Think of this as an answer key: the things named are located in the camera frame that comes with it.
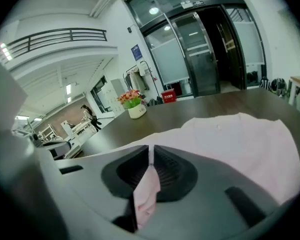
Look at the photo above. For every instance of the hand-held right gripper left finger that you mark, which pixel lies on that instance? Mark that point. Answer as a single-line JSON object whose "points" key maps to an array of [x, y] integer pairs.
{"points": [[85, 184]]}

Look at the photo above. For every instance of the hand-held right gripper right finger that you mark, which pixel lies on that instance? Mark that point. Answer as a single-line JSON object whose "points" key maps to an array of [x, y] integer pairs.
{"points": [[210, 209]]}

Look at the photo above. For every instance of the pink robe garment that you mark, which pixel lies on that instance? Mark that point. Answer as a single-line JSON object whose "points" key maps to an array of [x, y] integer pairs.
{"points": [[240, 146]]}

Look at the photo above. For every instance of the white pot of pink flowers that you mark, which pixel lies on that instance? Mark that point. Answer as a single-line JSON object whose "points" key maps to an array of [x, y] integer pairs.
{"points": [[137, 110]]}

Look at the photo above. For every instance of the white locker cabinet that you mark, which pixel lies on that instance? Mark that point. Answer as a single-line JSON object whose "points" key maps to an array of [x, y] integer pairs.
{"points": [[115, 96]]}

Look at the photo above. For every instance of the coat rack with clothes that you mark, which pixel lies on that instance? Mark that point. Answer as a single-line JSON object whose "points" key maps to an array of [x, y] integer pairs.
{"points": [[137, 80]]}

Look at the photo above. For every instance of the red box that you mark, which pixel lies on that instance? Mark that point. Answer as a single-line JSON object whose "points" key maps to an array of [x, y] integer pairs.
{"points": [[168, 96]]}

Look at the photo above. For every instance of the black white striped bag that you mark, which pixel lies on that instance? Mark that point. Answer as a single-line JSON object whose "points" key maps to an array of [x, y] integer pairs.
{"points": [[264, 83]]}

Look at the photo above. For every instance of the black helmets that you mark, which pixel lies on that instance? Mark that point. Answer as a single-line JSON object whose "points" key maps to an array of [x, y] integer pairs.
{"points": [[278, 86]]}

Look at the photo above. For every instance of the black balcony railing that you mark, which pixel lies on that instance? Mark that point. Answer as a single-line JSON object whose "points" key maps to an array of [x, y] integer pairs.
{"points": [[52, 37]]}

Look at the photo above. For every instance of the black framed glass door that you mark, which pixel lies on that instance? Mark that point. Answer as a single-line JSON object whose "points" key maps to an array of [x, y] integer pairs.
{"points": [[170, 59]]}

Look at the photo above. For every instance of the blue wall sign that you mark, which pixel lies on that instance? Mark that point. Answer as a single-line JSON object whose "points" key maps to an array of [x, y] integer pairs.
{"points": [[136, 52]]}

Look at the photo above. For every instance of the black wall sensor box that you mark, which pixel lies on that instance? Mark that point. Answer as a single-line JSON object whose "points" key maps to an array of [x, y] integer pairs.
{"points": [[129, 29]]}

